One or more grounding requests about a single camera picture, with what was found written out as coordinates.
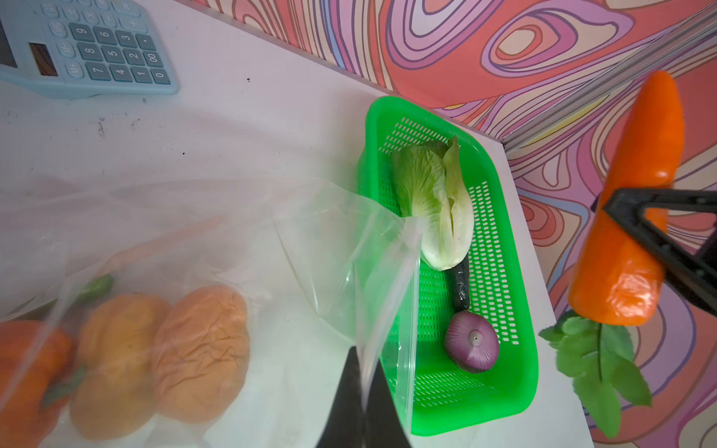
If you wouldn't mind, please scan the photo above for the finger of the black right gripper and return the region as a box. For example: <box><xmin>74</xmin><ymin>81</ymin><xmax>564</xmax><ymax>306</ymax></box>
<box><xmin>602</xmin><ymin>188</ymin><xmax>716</xmax><ymax>315</ymax></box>

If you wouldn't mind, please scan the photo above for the orange toy carrot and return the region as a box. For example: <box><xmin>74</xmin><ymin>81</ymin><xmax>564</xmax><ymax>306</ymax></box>
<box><xmin>538</xmin><ymin>69</ymin><xmax>687</xmax><ymax>439</ymax></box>

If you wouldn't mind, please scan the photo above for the green plastic basket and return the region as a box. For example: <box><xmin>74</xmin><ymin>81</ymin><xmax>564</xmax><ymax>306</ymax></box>
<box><xmin>358</xmin><ymin>96</ymin><xmax>539</xmax><ymax>437</ymax></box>

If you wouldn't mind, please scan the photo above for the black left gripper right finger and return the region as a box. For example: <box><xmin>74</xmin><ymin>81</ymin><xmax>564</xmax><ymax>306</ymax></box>
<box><xmin>364</xmin><ymin>362</ymin><xmax>411</xmax><ymax>448</ymax></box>

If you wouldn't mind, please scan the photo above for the light blue calculator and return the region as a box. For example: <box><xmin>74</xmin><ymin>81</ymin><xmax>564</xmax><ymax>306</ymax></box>
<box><xmin>1</xmin><ymin>0</ymin><xmax>179</xmax><ymax>99</ymax></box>

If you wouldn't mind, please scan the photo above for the purple toy onion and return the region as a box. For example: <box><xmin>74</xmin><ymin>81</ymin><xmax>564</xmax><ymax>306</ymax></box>
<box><xmin>444</xmin><ymin>311</ymin><xmax>500</xmax><ymax>373</ymax></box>

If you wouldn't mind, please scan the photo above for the toy napa cabbage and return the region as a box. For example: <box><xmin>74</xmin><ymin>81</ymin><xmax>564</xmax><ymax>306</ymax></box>
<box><xmin>390</xmin><ymin>137</ymin><xmax>474</xmax><ymax>272</ymax></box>

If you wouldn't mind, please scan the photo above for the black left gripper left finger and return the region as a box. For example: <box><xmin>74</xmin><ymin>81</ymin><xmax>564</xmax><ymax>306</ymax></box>
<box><xmin>316</xmin><ymin>346</ymin><xmax>364</xmax><ymax>448</ymax></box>

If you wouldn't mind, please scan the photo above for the orange toy pumpkin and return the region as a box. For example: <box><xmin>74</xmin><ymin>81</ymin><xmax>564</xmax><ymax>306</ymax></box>
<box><xmin>1</xmin><ymin>320</ymin><xmax>74</xmax><ymax>447</ymax></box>

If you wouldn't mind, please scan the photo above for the aluminium frame post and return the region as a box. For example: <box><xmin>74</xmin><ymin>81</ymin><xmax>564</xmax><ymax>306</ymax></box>
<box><xmin>502</xmin><ymin>2</ymin><xmax>716</xmax><ymax>153</ymax></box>

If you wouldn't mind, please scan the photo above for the toy brown bun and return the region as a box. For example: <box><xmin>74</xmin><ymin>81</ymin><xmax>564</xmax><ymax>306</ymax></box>
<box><xmin>151</xmin><ymin>286</ymin><xmax>250</xmax><ymax>424</ymax></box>

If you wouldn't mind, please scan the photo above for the dark green toy cucumber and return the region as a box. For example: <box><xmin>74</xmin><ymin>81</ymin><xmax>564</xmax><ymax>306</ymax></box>
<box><xmin>446</xmin><ymin>256</ymin><xmax>471</xmax><ymax>313</ymax></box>

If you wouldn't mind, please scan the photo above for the toy potato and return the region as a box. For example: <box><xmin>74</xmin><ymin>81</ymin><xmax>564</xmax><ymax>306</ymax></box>
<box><xmin>70</xmin><ymin>294</ymin><xmax>170</xmax><ymax>441</ymax></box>

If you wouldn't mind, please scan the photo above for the clear zip top bag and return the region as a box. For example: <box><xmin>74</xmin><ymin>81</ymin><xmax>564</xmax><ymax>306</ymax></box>
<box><xmin>1</xmin><ymin>178</ymin><xmax>425</xmax><ymax>447</ymax></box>

